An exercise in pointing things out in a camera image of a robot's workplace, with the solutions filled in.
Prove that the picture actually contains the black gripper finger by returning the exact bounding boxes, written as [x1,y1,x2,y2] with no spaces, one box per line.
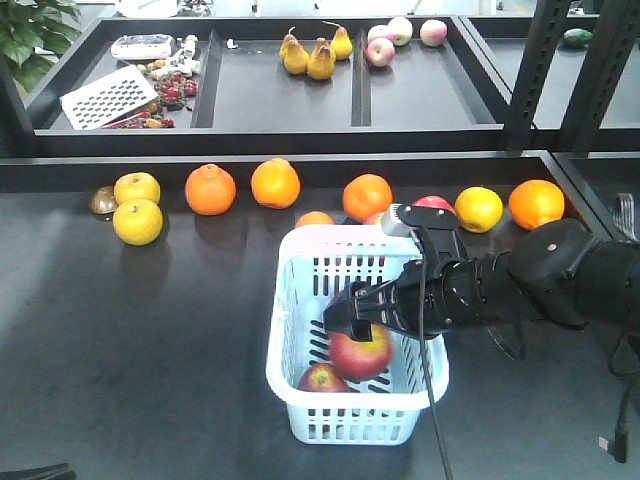
[0,463,76,480]

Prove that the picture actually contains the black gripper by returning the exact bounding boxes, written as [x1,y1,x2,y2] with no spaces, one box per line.
[323,259,475,342]

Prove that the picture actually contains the dark red apple front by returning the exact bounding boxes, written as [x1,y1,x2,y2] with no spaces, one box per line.
[329,325,395,381]

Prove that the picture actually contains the dark red apple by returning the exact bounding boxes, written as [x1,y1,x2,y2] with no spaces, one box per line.
[329,325,395,381]
[298,363,349,393]

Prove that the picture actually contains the light blue plastic basket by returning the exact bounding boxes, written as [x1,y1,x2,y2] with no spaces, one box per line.
[266,225,449,446]

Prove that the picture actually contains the dark red apple back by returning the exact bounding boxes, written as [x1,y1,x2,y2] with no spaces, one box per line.
[298,363,349,393]

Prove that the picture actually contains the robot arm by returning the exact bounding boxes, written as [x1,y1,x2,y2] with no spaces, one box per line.
[323,219,639,341]

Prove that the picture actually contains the orange behind apples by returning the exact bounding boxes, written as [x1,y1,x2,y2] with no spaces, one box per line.
[342,173,394,222]

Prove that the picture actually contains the small orange middle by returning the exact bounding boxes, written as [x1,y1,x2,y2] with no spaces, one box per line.
[295,211,335,228]

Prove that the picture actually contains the pink red apple right pair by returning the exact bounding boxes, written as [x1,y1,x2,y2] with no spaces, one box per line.
[413,195,455,212]

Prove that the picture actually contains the yellow round fruit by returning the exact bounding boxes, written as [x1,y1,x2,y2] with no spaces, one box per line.
[454,186,504,233]

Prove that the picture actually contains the knobbed orange left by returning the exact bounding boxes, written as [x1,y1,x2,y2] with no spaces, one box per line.
[185,163,237,216]

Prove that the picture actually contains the large orange right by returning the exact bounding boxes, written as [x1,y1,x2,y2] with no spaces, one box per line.
[509,179,565,230]

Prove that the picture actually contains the yellow apple front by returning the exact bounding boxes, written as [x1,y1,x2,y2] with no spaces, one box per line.
[113,199,163,246]

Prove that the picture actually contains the yellow apple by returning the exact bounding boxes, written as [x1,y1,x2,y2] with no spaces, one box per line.
[113,199,163,246]
[114,172,161,205]

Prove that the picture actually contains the yellow brown pear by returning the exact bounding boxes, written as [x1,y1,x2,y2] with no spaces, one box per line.
[307,37,336,81]
[279,27,310,75]
[324,21,353,61]

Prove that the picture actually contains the yellow apple back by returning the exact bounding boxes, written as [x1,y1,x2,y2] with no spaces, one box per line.
[114,172,161,205]

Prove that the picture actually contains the pink apple upper shelf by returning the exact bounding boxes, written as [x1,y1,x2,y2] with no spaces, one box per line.
[365,37,395,68]

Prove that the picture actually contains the brown kiwi fruit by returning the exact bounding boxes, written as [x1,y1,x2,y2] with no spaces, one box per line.
[89,185,118,215]

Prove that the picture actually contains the small red fruit pile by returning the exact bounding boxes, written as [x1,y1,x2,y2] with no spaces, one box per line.
[103,34,201,129]

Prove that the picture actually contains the white perforated tray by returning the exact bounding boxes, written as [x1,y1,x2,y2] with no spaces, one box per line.
[60,65,157,131]

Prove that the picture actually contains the white electronic device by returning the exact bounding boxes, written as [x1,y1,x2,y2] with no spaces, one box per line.
[110,34,175,61]

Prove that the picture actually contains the potted green plant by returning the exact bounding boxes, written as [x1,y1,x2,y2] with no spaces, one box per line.
[1,0,80,92]

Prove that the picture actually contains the black cable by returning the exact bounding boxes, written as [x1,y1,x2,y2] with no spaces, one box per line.
[409,227,454,480]

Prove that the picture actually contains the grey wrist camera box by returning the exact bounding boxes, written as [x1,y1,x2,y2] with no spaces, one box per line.
[380,203,410,238]

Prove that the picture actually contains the black perforated shelf post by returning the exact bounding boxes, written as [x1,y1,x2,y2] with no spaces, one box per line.
[502,0,571,151]

